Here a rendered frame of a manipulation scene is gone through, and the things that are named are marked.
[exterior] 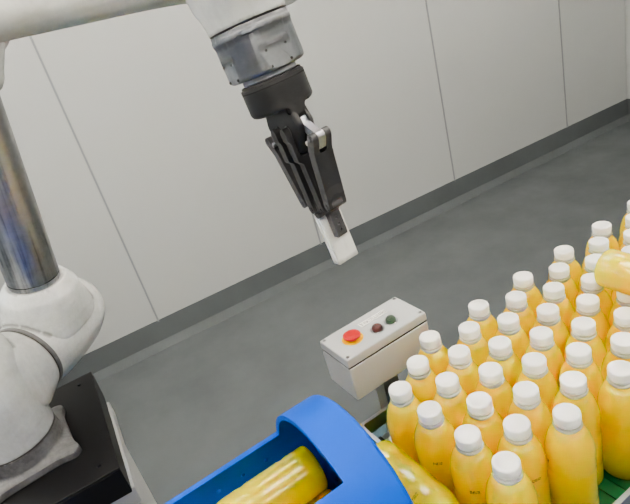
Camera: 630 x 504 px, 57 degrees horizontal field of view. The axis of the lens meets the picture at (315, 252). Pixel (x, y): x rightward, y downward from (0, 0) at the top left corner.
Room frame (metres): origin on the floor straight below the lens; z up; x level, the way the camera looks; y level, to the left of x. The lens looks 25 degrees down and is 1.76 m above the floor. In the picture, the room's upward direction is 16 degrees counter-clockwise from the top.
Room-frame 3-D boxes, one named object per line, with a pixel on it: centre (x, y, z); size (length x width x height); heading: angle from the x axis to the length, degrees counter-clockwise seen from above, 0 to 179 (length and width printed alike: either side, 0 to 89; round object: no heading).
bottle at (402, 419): (0.77, -0.07, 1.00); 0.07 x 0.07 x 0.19
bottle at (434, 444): (0.70, -0.10, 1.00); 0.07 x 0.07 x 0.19
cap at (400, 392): (0.77, -0.07, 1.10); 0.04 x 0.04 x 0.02
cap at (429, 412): (0.70, -0.10, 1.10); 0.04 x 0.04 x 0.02
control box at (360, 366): (0.98, -0.07, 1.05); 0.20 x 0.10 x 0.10; 115
